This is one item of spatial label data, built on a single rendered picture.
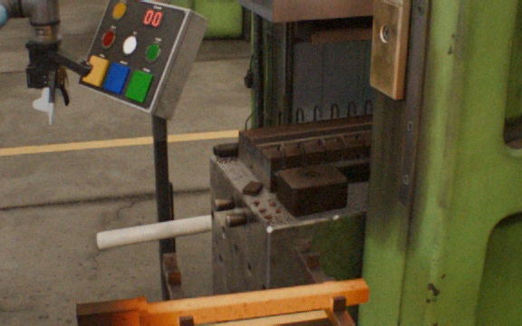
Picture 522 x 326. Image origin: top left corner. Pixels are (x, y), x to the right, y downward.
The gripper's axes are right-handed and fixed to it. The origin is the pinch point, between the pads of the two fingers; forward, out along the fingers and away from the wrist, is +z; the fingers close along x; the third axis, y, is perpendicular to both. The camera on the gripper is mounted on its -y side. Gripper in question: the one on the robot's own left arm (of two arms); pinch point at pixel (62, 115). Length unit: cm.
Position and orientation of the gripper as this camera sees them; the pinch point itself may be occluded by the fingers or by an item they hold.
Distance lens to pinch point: 197.5
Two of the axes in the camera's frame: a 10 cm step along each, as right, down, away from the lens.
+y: -10.0, -0.2, 0.2
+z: -0.1, 9.2, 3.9
